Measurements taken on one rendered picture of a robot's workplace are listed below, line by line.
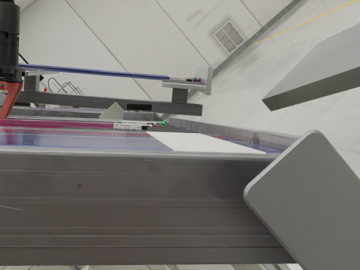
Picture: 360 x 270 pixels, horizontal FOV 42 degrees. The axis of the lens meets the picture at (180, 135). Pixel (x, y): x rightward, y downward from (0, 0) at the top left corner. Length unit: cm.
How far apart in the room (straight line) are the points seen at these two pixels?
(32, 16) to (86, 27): 91
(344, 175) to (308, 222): 3
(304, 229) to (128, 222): 9
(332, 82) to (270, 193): 74
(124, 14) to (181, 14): 101
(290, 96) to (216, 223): 82
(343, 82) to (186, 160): 70
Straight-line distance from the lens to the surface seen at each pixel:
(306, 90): 102
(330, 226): 24
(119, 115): 122
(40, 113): 172
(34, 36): 852
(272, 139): 35
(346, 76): 92
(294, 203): 23
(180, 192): 26
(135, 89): 836
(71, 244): 26
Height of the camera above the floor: 83
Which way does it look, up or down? 8 degrees down
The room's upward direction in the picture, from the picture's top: 41 degrees counter-clockwise
